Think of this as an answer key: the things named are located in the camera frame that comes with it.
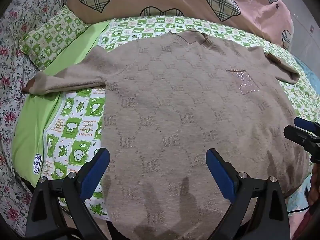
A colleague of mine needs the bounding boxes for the green checked bed sheet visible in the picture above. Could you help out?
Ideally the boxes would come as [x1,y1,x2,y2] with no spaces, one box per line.
[11,15,320,230]

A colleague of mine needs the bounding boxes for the light blue cloth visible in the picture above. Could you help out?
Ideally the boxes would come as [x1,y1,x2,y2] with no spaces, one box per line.
[292,55,320,88]

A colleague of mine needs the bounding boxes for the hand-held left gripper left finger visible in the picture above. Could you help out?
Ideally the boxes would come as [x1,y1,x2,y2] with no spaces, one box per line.
[25,147,112,240]

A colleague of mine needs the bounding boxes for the beige knit sweater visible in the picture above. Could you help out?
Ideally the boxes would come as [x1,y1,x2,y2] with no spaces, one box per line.
[22,30,313,240]

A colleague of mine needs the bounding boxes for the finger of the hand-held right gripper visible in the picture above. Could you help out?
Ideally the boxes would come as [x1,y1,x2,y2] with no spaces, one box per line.
[284,125,320,163]
[294,116,320,133]

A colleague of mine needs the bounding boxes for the pink cloth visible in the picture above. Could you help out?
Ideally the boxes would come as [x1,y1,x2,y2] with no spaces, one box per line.
[285,180,320,240]

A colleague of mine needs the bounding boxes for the floral bed cover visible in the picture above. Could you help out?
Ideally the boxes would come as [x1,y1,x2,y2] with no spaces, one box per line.
[0,0,73,238]

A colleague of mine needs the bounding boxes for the green checked pillow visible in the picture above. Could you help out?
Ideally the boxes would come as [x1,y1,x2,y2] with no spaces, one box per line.
[20,5,90,70]

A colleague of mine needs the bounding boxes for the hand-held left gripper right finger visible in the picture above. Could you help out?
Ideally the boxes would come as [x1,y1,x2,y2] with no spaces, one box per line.
[205,148,290,240]

